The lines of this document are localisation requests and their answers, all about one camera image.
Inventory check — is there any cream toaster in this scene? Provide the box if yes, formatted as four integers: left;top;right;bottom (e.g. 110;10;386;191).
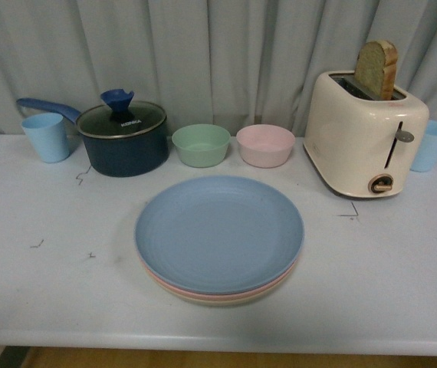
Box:
304;71;429;198

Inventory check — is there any bread slice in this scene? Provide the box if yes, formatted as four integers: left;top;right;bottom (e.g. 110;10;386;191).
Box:
354;40;398;100

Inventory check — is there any green bowl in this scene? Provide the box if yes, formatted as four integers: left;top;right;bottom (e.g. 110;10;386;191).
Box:
172;124;231;168

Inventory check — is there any glass pot lid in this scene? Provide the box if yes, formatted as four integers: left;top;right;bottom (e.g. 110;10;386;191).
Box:
77;89;166;139

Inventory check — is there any dark blue saucepan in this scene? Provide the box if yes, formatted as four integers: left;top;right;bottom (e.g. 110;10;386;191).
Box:
17;98;169;177

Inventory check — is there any blue plate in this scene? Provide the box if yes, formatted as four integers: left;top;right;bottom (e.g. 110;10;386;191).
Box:
133;175;305;291

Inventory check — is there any light blue cup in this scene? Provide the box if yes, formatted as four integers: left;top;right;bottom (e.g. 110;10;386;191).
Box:
21;113;70;163
410;120;437;173

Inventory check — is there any pink plate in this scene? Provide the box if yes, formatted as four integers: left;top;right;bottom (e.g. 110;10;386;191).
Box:
138;253;300;295

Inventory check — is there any light blue cup left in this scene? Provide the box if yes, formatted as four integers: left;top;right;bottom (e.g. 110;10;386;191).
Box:
21;113;70;163

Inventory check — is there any cream plate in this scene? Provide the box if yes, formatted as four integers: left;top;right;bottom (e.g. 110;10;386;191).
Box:
149;271;291;306

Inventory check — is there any grey curtain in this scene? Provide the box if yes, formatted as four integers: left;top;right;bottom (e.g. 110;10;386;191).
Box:
0;1;437;136

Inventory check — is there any pink bowl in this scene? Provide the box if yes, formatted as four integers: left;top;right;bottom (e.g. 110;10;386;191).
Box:
236;124;295;168

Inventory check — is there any light blue cup right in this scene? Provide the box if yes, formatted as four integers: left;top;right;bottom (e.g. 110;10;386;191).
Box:
410;120;437;173

